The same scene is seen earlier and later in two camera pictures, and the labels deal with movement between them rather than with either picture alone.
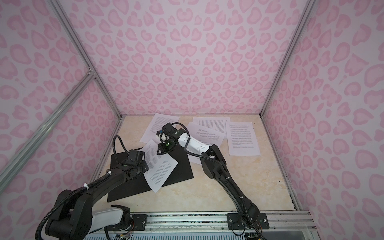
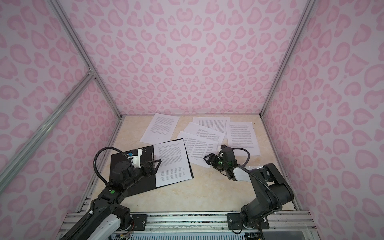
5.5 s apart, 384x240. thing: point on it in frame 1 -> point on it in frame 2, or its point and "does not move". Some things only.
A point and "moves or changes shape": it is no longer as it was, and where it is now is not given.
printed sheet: [156, 123] does not move
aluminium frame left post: [86, 57] does not move
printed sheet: [241, 139] does not move
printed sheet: [160, 166] moves or changes shape
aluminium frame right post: [288, 55] does not move
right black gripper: [163, 149] -> [210, 161]
